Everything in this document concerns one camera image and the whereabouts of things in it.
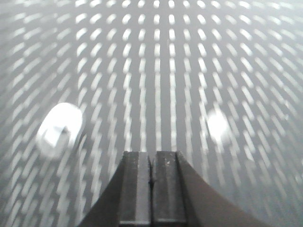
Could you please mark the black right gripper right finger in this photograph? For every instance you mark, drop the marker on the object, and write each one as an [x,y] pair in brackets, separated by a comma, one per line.
[181,198]

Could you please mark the silver round button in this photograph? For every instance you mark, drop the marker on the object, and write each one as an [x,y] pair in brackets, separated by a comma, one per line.
[60,130]
[218,126]

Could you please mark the black perforated pegboard panel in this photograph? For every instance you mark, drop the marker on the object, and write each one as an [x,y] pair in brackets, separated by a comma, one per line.
[145,74]

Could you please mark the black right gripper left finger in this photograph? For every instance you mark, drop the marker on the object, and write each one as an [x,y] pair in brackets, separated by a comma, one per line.
[126,201]

